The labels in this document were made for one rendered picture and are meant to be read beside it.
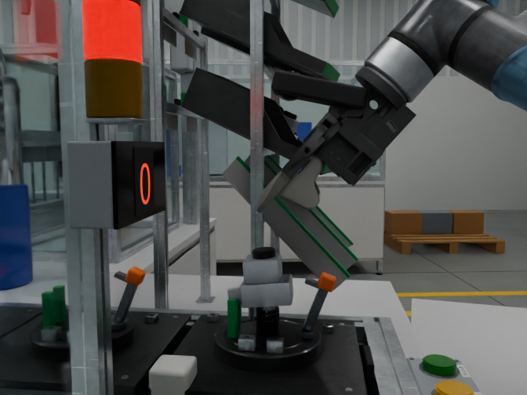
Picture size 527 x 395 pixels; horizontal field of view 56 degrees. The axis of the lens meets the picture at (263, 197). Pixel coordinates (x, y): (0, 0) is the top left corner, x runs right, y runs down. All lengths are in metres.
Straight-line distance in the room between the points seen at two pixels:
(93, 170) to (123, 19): 0.13
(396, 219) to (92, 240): 5.86
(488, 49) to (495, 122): 9.74
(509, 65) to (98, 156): 0.40
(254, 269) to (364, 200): 4.11
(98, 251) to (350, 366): 0.33
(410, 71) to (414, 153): 9.10
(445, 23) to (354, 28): 8.99
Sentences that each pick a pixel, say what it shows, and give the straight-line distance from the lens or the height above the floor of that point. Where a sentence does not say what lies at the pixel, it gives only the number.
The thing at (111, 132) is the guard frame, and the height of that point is 1.28.
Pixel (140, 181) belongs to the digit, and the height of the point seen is 1.20.
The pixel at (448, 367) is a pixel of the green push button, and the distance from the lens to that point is 0.66.
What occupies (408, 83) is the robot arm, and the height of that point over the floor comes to 1.31.
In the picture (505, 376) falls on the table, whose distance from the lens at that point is 0.95.
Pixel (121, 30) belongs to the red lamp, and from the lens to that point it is 0.46.
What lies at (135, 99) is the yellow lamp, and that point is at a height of 1.28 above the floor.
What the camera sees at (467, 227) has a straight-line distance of 6.59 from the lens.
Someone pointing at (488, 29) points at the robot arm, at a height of 1.36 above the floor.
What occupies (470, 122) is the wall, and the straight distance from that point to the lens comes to 10.10.
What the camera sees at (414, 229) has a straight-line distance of 6.34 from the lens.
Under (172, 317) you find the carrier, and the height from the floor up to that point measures 0.97.
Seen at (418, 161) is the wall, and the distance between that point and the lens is 9.72.
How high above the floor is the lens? 1.24
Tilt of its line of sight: 6 degrees down
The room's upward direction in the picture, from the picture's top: straight up
